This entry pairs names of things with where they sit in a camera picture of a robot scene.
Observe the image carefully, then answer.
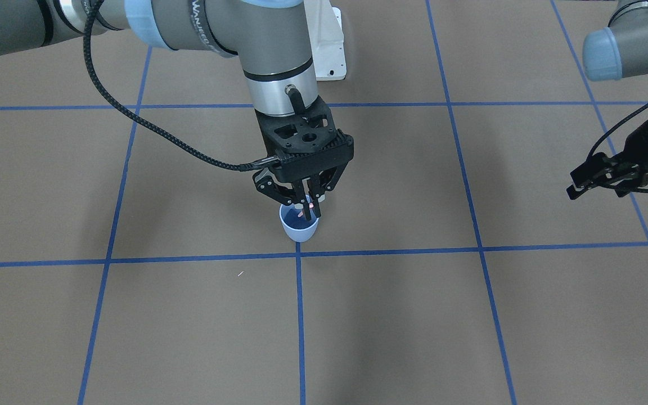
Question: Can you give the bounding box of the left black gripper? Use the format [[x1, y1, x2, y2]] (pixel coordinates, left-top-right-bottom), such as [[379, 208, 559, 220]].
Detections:
[[566, 120, 648, 200]]

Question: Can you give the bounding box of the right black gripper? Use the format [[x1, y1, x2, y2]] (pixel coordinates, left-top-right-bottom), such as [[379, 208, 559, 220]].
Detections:
[[252, 158, 353, 219]]

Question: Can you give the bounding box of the blue cup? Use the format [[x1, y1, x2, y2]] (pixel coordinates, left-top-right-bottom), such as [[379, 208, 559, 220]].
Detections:
[[278, 203, 319, 243]]

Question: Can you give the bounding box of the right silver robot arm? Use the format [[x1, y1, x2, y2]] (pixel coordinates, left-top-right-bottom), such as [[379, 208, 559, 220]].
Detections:
[[0, 1, 353, 221]]

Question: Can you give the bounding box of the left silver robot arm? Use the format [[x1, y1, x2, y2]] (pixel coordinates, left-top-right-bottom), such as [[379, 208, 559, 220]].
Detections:
[[566, 1, 648, 200]]

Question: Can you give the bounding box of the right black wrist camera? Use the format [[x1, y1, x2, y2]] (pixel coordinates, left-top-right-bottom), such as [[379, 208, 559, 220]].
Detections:
[[255, 97, 353, 183]]

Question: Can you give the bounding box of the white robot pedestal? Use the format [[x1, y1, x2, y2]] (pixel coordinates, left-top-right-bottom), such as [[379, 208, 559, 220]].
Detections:
[[304, 1, 347, 82]]

